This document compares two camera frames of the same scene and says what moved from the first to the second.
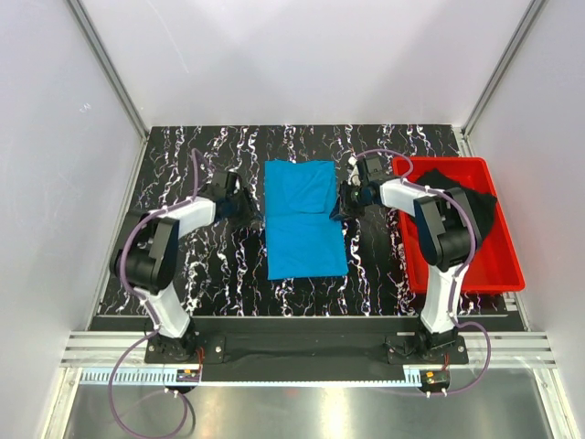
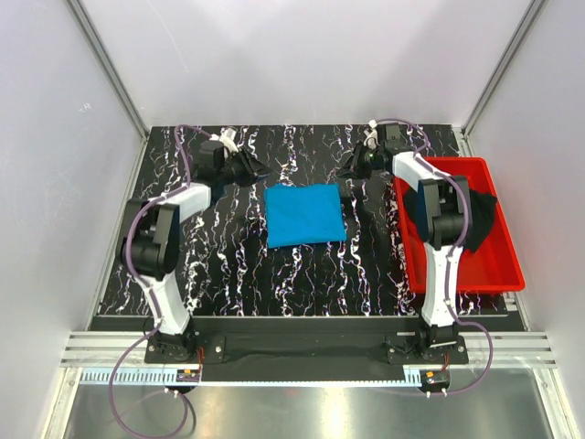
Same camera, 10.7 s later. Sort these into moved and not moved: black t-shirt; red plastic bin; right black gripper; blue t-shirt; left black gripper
Moved: right black gripper; blue t-shirt; left black gripper
Not moved: black t-shirt; red plastic bin
